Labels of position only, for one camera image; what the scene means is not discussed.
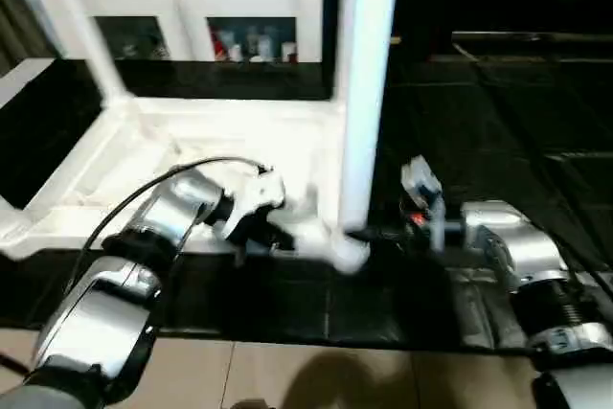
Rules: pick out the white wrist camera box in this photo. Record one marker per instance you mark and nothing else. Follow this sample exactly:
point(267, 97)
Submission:
point(421, 184)
point(259, 196)

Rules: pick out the dark low furniture silver edge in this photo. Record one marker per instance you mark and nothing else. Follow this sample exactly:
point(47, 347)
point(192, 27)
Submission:
point(532, 42)

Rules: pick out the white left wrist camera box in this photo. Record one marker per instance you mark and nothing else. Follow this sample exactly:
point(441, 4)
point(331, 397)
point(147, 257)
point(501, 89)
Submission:
point(259, 196)

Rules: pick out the white plastic table leg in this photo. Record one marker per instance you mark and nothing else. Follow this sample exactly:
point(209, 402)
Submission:
point(8, 222)
point(369, 83)
point(81, 26)
point(337, 26)

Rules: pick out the white plastic table top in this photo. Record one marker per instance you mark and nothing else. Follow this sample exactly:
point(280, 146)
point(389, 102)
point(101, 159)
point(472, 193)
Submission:
point(192, 150)

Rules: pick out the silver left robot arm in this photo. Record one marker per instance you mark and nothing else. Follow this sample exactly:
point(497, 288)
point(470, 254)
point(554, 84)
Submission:
point(134, 265)

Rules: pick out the crumpled black plastic sheet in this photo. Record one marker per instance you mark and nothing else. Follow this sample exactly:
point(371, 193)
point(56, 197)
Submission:
point(517, 170)

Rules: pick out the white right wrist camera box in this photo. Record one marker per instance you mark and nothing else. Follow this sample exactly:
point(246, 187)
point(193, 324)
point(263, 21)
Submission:
point(421, 184)

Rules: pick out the small yellow label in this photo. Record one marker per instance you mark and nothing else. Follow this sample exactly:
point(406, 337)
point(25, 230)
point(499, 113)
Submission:
point(394, 40)

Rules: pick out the black work mat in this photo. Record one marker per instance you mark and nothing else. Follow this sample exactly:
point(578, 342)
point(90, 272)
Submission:
point(306, 304)

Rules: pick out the white cabinet with glass doors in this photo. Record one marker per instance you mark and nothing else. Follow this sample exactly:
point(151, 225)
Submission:
point(182, 2)

